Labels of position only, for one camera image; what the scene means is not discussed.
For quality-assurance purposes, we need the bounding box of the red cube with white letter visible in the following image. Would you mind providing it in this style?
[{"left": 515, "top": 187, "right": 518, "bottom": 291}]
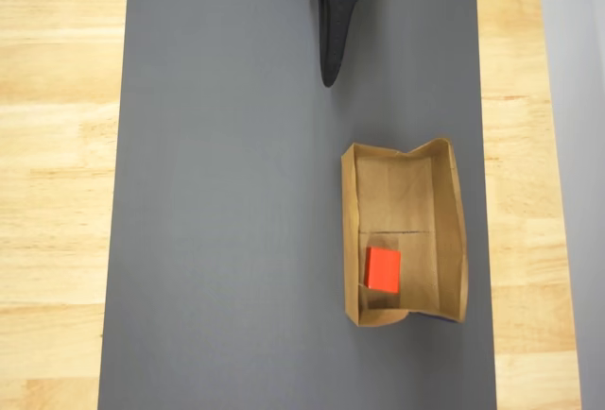
[{"left": 364, "top": 246, "right": 403, "bottom": 296}]

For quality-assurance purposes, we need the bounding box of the brown paper bag tray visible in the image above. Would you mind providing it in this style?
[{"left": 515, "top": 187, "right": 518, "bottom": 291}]
[{"left": 339, "top": 134, "right": 470, "bottom": 329}]

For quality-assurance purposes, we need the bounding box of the dark grey mat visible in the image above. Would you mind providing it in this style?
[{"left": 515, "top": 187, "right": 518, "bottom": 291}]
[{"left": 96, "top": 0, "right": 498, "bottom": 410}]

